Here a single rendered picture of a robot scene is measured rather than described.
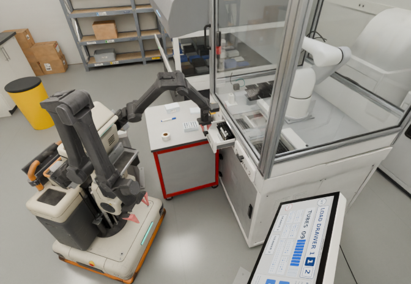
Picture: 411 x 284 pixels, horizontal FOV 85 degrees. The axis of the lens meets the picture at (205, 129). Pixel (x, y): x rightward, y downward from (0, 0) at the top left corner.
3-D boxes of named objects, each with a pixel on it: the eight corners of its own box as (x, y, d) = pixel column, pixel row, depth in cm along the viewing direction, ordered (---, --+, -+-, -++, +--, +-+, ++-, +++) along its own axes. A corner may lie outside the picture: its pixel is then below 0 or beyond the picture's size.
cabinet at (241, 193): (248, 254, 186) (261, 197, 136) (210, 164, 263) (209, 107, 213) (344, 221, 206) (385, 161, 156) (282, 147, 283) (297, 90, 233)
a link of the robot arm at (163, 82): (160, 64, 102) (164, 84, 99) (185, 70, 111) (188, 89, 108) (123, 106, 133) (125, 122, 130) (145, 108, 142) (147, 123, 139)
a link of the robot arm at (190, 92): (169, 72, 110) (173, 92, 107) (180, 68, 108) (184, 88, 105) (201, 100, 150) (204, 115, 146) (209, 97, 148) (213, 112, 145)
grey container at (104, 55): (95, 62, 474) (93, 54, 463) (97, 57, 496) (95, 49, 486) (115, 60, 480) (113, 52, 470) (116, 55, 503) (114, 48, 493)
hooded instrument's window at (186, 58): (177, 84, 228) (171, 38, 199) (155, 34, 361) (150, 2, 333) (277, 68, 252) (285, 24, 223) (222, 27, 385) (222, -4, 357)
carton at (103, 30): (96, 40, 448) (91, 25, 431) (98, 35, 472) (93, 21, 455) (117, 38, 455) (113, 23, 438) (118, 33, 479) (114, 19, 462)
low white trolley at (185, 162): (164, 205, 223) (150, 150, 176) (156, 161, 270) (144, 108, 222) (219, 190, 236) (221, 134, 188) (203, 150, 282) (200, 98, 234)
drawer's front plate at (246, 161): (251, 182, 142) (253, 171, 135) (233, 151, 164) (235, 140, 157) (254, 182, 143) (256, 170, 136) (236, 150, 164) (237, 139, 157)
